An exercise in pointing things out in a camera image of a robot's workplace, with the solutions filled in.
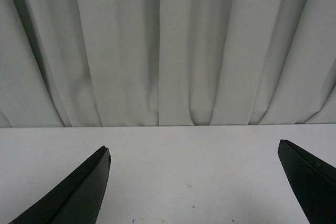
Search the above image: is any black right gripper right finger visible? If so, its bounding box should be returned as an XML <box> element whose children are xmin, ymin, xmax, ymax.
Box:
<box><xmin>278</xmin><ymin>140</ymin><xmax>335</xmax><ymax>223</ymax></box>

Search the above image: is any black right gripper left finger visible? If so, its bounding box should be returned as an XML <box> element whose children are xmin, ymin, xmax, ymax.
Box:
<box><xmin>11</xmin><ymin>146</ymin><xmax>110</xmax><ymax>223</ymax></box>

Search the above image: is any grey pleated curtain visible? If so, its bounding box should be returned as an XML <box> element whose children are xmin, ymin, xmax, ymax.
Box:
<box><xmin>1</xmin><ymin>0</ymin><xmax>335</xmax><ymax>127</ymax></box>

